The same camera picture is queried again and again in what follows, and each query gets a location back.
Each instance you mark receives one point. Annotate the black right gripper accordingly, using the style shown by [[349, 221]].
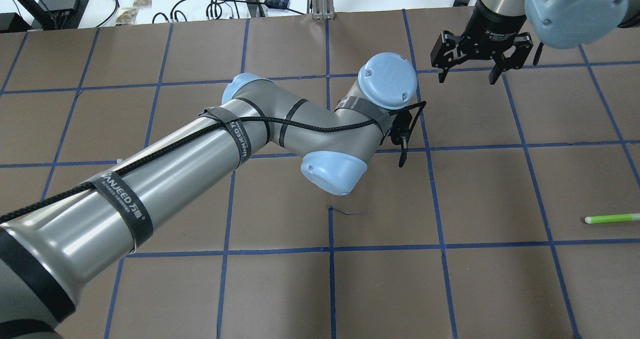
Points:
[[487, 26]]

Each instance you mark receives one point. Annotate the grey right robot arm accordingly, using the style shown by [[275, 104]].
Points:
[[566, 24]]

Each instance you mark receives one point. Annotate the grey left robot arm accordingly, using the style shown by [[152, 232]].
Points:
[[52, 249]]

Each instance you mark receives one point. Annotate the green pen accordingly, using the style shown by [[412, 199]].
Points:
[[612, 218]]

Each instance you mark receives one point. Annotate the black power adapter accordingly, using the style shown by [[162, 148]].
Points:
[[277, 4]]

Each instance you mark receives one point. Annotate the black device box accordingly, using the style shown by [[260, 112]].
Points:
[[67, 14]]

